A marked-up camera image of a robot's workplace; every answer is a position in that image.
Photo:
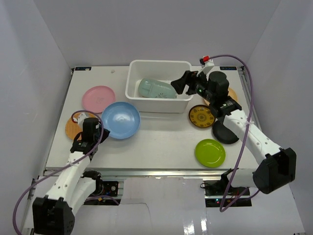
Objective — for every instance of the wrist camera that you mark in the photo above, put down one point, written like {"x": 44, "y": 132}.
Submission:
{"x": 207, "y": 65}
{"x": 77, "y": 118}

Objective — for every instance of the orange woven round plate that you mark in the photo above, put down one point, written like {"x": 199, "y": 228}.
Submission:
{"x": 72, "y": 129}

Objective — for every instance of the teal rectangular divided plate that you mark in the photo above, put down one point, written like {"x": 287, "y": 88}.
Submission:
{"x": 151, "y": 88}

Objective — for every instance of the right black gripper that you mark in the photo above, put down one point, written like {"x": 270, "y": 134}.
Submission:
{"x": 179, "y": 85}

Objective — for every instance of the black round plate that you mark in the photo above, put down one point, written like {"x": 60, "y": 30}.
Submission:
{"x": 223, "y": 134}

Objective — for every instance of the left blue corner label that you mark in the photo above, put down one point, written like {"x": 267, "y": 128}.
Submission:
{"x": 82, "y": 68}

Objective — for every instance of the blue corner label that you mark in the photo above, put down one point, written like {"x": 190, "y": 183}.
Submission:
{"x": 228, "y": 68}
{"x": 82, "y": 68}

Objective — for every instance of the tan yellow round plate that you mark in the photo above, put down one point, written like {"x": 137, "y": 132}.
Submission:
{"x": 231, "y": 93}

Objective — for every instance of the right blue corner label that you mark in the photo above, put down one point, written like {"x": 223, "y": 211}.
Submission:
{"x": 228, "y": 68}

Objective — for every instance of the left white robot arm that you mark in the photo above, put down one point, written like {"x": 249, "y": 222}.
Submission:
{"x": 54, "y": 214}

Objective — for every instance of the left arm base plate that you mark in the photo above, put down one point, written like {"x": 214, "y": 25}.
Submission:
{"x": 105, "y": 193}

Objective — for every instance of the white plastic bin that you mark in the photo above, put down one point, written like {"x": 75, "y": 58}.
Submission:
{"x": 158, "y": 70}

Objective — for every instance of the lime green round plate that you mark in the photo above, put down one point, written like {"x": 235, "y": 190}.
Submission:
{"x": 210, "y": 153}

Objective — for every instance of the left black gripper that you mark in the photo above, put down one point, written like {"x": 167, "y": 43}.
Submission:
{"x": 103, "y": 134}

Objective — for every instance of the blue round plate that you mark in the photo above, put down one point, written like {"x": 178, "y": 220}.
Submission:
{"x": 122, "y": 119}

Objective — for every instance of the brown gold patterned plate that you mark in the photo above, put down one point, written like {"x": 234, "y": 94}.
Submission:
{"x": 201, "y": 116}

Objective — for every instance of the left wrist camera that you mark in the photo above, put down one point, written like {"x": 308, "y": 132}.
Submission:
{"x": 77, "y": 118}

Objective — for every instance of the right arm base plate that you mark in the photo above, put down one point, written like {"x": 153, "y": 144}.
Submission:
{"x": 214, "y": 191}

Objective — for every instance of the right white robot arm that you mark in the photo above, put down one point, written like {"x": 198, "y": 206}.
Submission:
{"x": 276, "y": 166}

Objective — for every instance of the pink round plate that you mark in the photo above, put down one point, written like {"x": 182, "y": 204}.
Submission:
{"x": 98, "y": 98}

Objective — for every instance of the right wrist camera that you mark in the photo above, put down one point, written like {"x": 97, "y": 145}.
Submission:
{"x": 207, "y": 65}

